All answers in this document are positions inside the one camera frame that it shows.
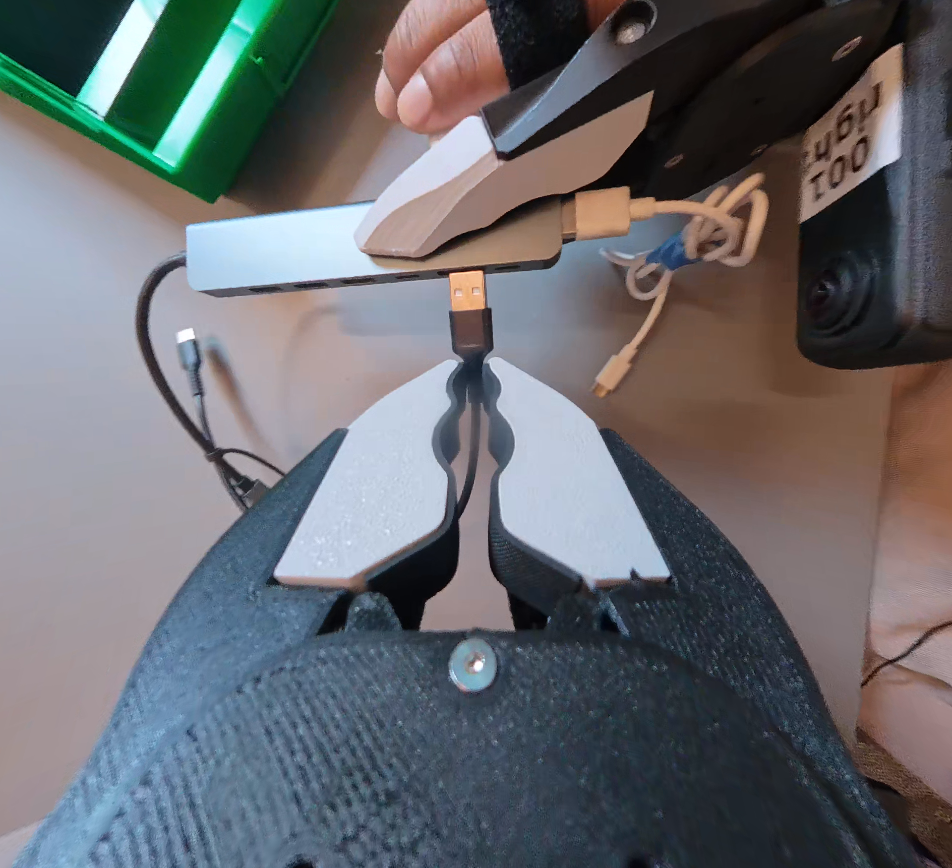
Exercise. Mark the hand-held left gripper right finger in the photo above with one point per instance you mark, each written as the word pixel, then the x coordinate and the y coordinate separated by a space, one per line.
pixel 573 496

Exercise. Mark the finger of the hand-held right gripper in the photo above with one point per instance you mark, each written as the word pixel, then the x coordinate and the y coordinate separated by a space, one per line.
pixel 461 191

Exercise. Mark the person's right hand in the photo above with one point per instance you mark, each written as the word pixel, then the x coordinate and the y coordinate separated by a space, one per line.
pixel 439 57

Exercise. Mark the green plastic bin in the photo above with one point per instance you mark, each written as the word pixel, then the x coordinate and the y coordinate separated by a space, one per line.
pixel 223 27

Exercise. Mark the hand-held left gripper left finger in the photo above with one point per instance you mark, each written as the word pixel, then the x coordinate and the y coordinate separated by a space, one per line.
pixel 379 496

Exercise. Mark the person's beige hoodie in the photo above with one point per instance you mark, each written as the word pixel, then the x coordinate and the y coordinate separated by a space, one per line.
pixel 915 511

